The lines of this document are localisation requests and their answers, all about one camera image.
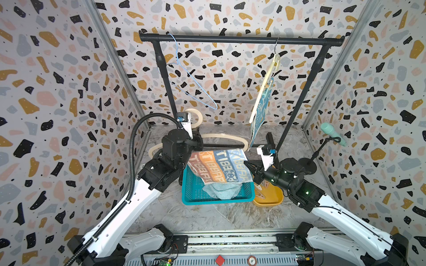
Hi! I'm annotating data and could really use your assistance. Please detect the peach clothespin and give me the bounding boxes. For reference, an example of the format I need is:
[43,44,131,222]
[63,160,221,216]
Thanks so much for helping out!
[255,191,265,201]

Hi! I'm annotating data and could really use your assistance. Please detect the orange patterned towel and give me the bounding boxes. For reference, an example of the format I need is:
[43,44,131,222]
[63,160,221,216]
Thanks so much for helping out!
[188,151,227,185]

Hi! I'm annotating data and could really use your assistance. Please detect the light blue towel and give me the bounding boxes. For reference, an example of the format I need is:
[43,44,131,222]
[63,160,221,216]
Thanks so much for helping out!
[203,182,243,200]

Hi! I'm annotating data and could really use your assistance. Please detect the light blue wire hanger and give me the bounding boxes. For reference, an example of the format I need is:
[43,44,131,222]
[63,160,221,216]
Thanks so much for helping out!
[167,33,219,110]

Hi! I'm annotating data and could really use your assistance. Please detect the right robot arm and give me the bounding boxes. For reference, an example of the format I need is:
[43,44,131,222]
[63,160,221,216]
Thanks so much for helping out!
[244,158,409,266]

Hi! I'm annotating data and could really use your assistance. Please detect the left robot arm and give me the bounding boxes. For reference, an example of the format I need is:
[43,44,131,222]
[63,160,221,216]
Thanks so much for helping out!
[66,129,203,266]

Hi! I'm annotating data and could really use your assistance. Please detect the large wooden hanger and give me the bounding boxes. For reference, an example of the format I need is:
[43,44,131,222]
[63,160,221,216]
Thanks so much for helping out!
[249,38,281,124]

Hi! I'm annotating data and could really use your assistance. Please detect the yellow plastic bin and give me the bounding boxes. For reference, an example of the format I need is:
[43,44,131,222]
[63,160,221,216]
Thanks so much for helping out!
[253,180,284,207]

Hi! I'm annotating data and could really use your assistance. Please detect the black microphone stand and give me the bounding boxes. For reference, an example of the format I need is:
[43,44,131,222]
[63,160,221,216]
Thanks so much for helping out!
[296,137,342,175]

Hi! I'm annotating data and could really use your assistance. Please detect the teal jellyfish pattern towel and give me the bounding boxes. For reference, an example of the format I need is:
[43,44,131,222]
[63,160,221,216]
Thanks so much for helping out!
[249,78,274,148]

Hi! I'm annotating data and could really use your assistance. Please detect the teal plastic basket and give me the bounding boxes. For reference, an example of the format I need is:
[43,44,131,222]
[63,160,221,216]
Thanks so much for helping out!
[182,166,255,206]

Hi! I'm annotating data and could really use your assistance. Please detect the mint green microphone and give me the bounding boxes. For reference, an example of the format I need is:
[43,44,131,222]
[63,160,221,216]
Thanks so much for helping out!
[320,123,347,146]

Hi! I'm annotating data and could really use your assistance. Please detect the round red white sticker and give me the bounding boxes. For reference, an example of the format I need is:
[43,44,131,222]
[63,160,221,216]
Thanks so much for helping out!
[247,256,257,266]

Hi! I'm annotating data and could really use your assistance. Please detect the red diamond sticker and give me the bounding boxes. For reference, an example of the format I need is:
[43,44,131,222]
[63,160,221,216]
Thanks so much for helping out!
[215,255,225,266]

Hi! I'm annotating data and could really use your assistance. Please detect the black clothes rack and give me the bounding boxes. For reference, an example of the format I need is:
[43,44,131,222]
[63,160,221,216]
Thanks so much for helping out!
[139,32,345,151]

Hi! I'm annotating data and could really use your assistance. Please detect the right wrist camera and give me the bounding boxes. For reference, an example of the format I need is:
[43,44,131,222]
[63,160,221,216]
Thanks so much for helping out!
[256,144,276,171]

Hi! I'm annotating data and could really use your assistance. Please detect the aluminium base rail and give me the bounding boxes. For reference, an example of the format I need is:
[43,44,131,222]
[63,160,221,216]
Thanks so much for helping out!
[124,230,357,266]

